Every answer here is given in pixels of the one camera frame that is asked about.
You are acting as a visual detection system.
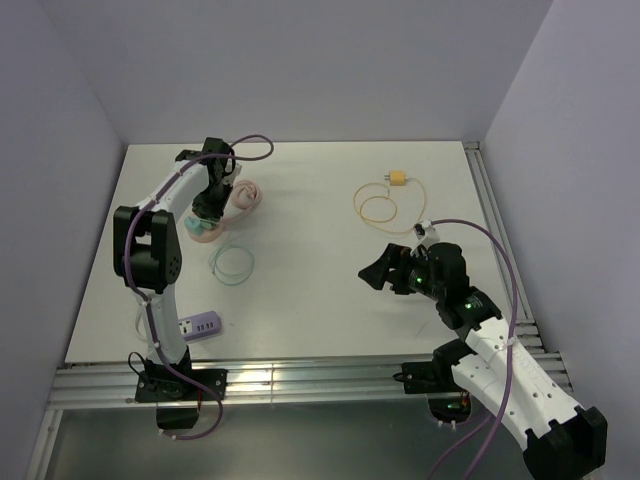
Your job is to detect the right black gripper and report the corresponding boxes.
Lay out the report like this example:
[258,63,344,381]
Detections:
[358,242,445,301]

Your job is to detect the teal charger plug with cable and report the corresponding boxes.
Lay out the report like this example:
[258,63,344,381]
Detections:
[184,216,205,238]

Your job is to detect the round pink power strip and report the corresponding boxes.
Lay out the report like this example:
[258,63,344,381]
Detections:
[188,225,224,243]

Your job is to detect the yellow charger cable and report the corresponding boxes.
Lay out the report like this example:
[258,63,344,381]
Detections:
[353,178,429,235]

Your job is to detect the thin teal charger cable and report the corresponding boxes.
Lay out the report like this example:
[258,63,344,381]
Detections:
[208,239,255,287]

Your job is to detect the yellow charger plug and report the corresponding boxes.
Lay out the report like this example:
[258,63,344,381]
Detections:
[384,170,408,187]

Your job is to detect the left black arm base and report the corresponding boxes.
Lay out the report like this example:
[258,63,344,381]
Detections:
[127,351,228,432]

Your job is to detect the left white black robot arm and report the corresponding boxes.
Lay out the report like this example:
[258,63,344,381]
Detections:
[113,137,236,399]

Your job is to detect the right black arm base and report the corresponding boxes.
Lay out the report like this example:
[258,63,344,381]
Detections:
[392,360,483,424]

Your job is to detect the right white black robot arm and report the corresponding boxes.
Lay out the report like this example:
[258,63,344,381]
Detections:
[358,242,608,479]

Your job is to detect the purple power strip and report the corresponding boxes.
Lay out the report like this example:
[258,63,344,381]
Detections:
[178,311,222,342]

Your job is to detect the aluminium front rail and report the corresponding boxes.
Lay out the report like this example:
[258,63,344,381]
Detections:
[47,355,574,411]

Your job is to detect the aluminium side rail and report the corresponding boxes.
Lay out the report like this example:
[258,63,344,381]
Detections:
[463,141,526,296]

